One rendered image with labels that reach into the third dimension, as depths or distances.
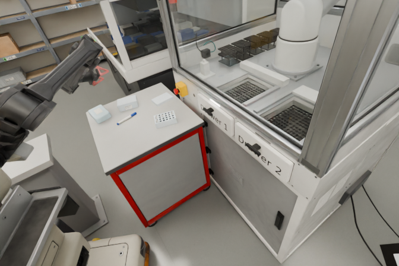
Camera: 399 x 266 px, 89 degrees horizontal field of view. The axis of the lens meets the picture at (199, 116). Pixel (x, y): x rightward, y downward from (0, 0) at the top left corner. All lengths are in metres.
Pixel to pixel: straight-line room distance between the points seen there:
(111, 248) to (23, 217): 0.79
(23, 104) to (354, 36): 0.77
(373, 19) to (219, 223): 1.46
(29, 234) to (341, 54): 0.83
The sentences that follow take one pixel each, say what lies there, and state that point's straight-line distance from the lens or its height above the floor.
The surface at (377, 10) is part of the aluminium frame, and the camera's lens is 0.49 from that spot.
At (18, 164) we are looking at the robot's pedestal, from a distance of 1.48.
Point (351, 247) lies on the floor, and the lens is 1.77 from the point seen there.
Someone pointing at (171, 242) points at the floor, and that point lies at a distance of 1.66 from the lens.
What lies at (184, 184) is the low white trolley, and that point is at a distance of 1.49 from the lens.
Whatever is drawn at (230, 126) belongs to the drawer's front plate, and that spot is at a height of 0.89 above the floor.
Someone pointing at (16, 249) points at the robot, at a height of 1.04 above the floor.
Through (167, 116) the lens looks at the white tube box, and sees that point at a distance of 1.20.
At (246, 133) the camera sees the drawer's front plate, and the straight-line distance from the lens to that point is 0.86.
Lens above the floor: 1.52
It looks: 39 degrees down
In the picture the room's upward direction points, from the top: 9 degrees counter-clockwise
